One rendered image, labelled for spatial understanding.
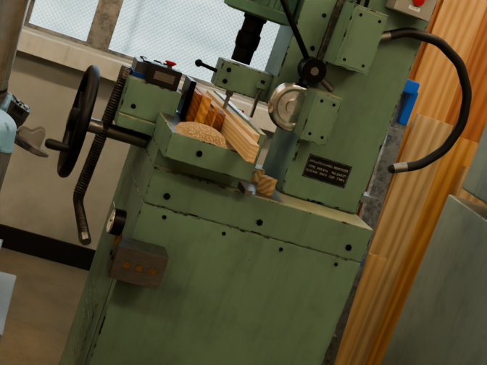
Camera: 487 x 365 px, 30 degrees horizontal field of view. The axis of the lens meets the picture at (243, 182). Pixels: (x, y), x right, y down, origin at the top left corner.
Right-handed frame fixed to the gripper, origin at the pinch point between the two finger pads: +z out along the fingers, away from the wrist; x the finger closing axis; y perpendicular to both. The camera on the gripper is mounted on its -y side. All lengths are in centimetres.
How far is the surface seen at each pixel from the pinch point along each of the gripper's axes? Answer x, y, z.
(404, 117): 66, 69, 97
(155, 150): -8.9, 18.3, 18.9
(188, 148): -20.6, 24.4, 21.9
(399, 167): -5, 52, 72
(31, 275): 114, -62, 40
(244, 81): 4, 44, 29
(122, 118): 0.4, 18.8, 9.9
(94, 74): 1.8, 23.0, -1.8
